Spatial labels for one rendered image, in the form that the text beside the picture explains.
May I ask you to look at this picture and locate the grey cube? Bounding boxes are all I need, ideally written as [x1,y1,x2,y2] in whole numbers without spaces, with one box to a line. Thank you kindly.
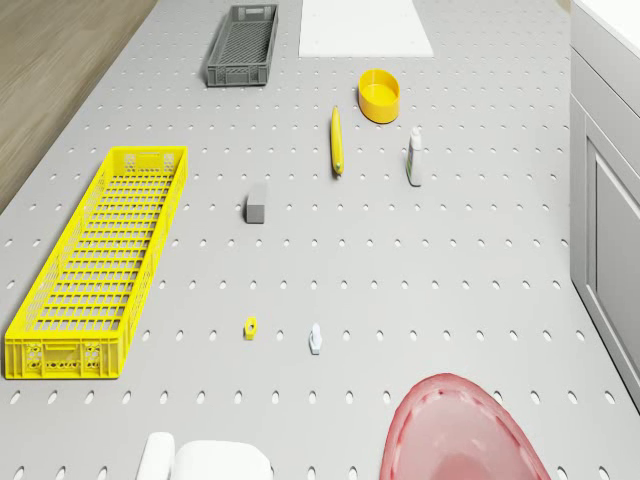
[243,183,269,225]

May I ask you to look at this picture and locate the banana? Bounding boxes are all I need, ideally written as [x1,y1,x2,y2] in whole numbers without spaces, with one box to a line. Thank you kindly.
[330,105,346,177]

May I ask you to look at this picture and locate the small white bottle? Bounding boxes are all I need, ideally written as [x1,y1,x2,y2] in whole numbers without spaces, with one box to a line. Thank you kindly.
[404,125,424,188]

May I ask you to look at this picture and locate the yellow bowl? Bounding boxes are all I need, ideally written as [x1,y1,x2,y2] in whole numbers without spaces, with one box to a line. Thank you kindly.
[357,68,402,124]

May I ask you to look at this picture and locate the dark grey basket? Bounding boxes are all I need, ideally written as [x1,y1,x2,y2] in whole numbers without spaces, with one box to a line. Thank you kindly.
[206,4,280,88]

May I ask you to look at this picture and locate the white board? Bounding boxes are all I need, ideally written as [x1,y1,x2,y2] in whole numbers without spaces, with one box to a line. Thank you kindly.
[298,0,435,58]

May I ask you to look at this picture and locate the yellow basket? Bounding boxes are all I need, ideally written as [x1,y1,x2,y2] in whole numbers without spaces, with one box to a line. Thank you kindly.
[4,145,189,381]

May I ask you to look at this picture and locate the red plate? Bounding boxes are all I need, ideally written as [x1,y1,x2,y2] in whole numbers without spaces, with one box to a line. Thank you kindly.
[379,372,553,480]

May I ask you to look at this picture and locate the white cabinet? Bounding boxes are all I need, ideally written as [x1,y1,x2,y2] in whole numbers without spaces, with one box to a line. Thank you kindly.
[568,0,640,409]

